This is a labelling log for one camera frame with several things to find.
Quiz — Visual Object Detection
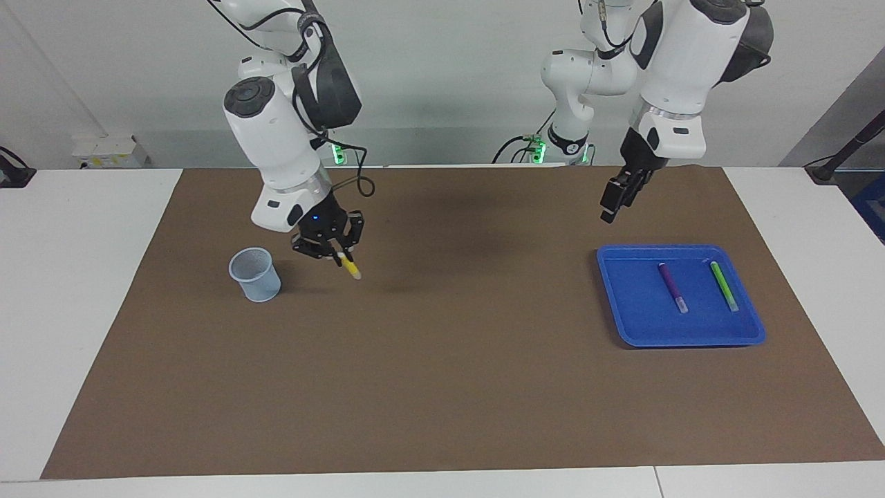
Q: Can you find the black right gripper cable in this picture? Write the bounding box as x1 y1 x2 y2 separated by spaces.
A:
207 0 376 199

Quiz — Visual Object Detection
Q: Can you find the black stand pole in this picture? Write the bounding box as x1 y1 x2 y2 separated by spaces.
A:
804 109 885 185

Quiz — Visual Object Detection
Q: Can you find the black base cable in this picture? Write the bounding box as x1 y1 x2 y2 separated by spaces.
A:
492 104 557 165

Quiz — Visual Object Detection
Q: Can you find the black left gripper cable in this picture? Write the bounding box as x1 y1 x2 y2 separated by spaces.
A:
579 0 774 70

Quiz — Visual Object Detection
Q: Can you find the blue plastic tray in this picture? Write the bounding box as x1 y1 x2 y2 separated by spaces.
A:
596 243 767 349

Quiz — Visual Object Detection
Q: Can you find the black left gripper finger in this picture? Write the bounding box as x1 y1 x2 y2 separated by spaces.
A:
599 176 633 224
626 169 654 208

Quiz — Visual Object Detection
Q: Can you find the purple marker pen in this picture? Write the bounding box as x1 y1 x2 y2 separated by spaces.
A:
657 261 689 314

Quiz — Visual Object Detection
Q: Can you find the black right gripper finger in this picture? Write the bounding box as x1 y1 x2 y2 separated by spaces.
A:
290 237 340 266
337 211 366 267

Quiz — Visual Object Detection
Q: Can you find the brown table mat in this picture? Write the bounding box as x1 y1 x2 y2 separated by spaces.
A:
40 165 885 480

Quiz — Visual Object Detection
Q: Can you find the black clamp mount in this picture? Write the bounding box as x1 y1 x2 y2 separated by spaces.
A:
0 147 37 189

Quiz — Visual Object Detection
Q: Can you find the blue crate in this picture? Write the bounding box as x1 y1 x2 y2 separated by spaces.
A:
849 172 885 244

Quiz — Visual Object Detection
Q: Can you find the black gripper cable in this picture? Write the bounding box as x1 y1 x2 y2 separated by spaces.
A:
207 0 376 199
579 0 774 70

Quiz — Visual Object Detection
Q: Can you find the translucent plastic cup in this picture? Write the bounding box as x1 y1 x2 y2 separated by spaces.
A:
228 247 282 303

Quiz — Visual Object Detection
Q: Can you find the white power strip box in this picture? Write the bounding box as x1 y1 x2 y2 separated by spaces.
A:
71 133 148 169

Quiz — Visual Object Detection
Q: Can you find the green marker pen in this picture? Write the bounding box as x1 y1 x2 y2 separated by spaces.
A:
709 260 740 313

